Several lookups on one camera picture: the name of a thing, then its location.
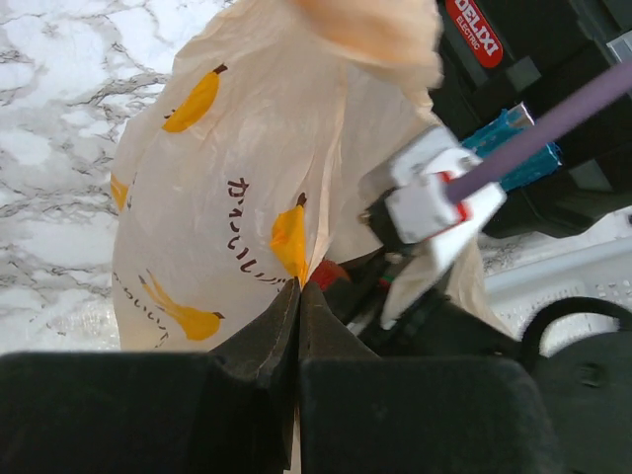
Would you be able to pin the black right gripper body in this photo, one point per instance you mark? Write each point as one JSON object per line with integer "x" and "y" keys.
{"x": 433, "y": 325}

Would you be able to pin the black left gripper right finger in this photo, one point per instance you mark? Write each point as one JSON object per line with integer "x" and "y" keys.
{"x": 360, "y": 413}

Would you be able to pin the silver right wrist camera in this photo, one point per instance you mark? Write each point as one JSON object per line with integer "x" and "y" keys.
{"x": 408, "y": 208}

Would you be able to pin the red fake lychee bunch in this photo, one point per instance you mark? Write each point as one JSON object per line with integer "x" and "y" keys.
{"x": 327, "y": 273}

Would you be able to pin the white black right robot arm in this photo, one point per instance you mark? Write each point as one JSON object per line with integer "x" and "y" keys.
{"x": 577, "y": 351}

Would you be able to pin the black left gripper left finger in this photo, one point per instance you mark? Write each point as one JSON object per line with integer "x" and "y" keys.
{"x": 230, "y": 410}

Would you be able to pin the black plastic toolbox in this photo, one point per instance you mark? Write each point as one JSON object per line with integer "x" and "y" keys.
{"x": 500, "y": 54}

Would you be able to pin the translucent orange plastic bag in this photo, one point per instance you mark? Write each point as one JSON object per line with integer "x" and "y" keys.
{"x": 244, "y": 173}

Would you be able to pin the white plastic basket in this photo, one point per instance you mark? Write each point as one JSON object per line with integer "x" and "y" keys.
{"x": 525, "y": 273}

